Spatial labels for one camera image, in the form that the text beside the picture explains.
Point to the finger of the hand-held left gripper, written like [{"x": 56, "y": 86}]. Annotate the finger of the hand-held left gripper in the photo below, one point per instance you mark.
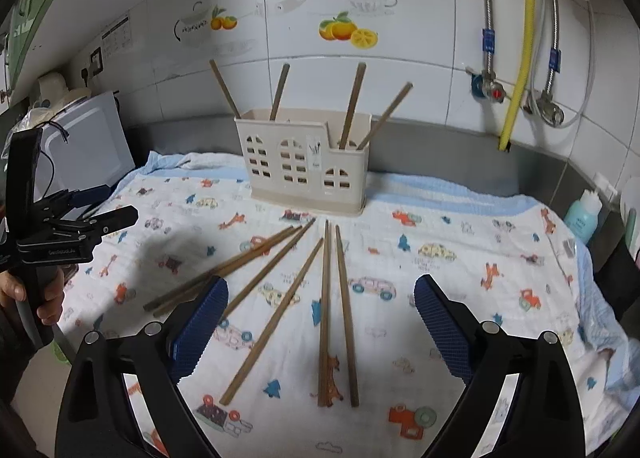
[
  {"x": 85, "y": 195},
  {"x": 115, "y": 219}
]

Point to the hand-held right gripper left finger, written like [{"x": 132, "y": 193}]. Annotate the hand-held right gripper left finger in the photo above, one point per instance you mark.
[{"x": 200, "y": 333}]

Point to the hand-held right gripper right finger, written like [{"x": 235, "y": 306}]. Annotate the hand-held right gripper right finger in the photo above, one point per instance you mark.
[{"x": 445, "y": 333}]

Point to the spread of wooden chopsticks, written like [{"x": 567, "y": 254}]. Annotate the spread of wooden chopsticks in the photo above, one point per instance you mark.
[{"x": 325, "y": 313}]

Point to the brown wooden chopstick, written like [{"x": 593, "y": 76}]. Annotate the brown wooden chopstick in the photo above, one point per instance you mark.
[
  {"x": 280, "y": 91},
  {"x": 385, "y": 116},
  {"x": 352, "y": 106},
  {"x": 225, "y": 88}
]

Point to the beige plastic chopstick holder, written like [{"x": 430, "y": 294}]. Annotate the beige plastic chopstick holder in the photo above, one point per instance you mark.
[{"x": 295, "y": 173}]

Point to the person's left hand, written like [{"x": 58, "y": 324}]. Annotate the person's left hand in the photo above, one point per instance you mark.
[{"x": 52, "y": 298}]

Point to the cartoon printed blanket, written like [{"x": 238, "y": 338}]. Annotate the cartoon printed blanket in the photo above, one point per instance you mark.
[{"x": 450, "y": 288}]

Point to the white microwave oven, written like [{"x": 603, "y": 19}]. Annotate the white microwave oven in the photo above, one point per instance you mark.
[{"x": 85, "y": 138}]

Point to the cream round container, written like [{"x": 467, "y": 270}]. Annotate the cream round container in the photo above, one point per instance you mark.
[{"x": 52, "y": 87}]

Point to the light blue pump bottle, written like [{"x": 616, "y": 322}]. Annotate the light blue pump bottle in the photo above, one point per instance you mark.
[{"x": 582, "y": 220}]

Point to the metal angle valve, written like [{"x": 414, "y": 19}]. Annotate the metal angle valve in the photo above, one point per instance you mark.
[{"x": 550, "y": 111}]

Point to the green wall cabinet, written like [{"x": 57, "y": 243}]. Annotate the green wall cabinet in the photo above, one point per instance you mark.
[{"x": 30, "y": 13}]

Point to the black and white wall label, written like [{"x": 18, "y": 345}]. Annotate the black and white wall label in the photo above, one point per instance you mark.
[{"x": 117, "y": 36}]

